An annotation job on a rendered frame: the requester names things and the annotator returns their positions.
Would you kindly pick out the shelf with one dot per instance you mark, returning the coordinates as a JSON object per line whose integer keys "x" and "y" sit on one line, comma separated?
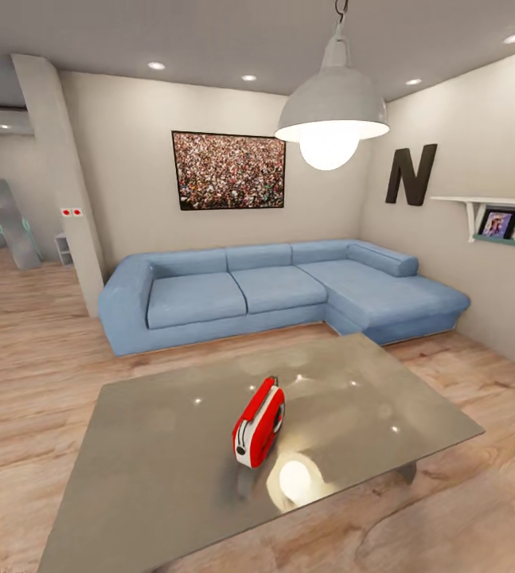
{"x": 486, "y": 203}

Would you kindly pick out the decorative sign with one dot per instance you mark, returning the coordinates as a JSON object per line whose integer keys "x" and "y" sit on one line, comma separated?
{"x": 415, "y": 186}

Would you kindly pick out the coffee table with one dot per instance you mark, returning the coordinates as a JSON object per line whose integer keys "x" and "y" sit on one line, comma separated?
{"x": 156, "y": 477}

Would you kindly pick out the standing mirror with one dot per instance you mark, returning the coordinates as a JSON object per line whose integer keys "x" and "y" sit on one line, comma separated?
{"x": 16, "y": 231}

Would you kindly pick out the sofa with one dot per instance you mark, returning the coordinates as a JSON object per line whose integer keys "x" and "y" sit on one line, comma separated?
{"x": 156, "y": 301}

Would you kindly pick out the room light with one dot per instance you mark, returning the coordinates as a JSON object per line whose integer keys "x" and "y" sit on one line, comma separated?
{"x": 337, "y": 92}

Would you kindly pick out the radio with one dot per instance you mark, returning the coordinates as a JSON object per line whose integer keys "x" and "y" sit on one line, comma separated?
{"x": 258, "y": 425}

